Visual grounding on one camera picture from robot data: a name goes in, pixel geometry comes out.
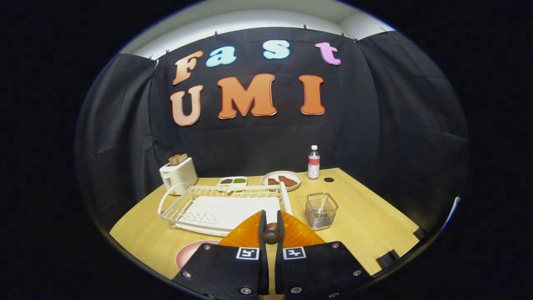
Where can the large red meat piece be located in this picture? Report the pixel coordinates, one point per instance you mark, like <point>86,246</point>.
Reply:
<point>288,181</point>

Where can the toast slice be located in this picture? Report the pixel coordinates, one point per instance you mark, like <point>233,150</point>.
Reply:
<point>173,160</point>
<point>183,158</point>

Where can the black table edge bracket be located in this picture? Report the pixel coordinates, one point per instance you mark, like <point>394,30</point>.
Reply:
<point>387,259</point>
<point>420,233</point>

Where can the white plate with meat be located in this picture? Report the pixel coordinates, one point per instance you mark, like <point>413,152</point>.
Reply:
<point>291,187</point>

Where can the pink plate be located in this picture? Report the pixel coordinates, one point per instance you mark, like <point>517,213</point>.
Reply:
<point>187,252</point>

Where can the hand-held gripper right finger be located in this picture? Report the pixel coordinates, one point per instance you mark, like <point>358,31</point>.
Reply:
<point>279,271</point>

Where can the black backdrop cloth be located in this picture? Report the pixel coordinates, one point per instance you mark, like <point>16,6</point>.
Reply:
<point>374,125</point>

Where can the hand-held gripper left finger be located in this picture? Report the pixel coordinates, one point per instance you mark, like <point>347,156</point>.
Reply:
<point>263,271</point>

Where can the white toaster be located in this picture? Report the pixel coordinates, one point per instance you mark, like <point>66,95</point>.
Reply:
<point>179,177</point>

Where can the small red meat piece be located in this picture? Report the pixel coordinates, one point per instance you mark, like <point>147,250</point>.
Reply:
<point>272,181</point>

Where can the white two-compartment sauce dish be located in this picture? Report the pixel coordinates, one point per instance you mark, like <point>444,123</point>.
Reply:
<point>232,183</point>

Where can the white dish rack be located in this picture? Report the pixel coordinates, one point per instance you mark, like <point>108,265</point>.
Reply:
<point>233,212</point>

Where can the clear plastic water bottle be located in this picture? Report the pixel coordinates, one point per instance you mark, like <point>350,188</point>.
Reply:
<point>313,164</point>

